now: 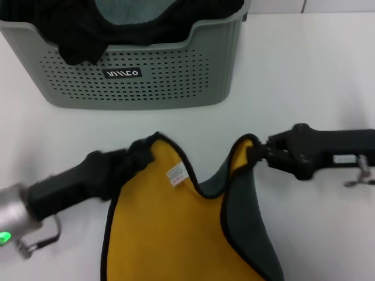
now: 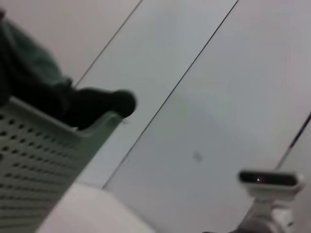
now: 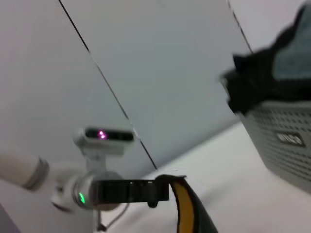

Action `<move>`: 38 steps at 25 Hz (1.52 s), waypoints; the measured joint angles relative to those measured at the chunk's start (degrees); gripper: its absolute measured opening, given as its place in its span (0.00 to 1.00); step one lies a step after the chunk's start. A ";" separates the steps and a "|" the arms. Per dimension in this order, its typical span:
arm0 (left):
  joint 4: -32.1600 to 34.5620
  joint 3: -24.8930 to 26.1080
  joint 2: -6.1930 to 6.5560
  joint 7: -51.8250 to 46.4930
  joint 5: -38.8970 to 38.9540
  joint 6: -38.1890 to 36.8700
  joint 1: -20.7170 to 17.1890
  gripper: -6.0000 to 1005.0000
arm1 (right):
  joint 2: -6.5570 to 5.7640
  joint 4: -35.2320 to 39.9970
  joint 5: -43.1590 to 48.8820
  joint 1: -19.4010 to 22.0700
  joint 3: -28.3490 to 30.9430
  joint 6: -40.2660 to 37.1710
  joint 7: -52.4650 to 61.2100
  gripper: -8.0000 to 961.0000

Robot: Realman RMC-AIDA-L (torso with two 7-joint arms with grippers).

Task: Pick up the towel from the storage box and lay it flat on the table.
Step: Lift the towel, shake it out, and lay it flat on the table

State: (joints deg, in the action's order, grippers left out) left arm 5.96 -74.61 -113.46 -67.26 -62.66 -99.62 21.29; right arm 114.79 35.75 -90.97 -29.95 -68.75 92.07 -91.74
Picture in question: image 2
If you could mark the yellow green towel black trim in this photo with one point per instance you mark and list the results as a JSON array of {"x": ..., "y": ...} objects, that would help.
[{"x": 26, "y": 55}]

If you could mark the green perforated plastic storage box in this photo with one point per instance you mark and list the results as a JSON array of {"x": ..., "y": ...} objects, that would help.
[{"x": 36, "y": 157}]

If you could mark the black cloth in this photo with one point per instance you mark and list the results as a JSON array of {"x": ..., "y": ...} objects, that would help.
[{"x": 104, "y": 102}]

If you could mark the white mounted head camera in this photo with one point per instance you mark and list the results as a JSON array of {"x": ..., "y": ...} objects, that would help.
[{"x": 267, "y": 179}]

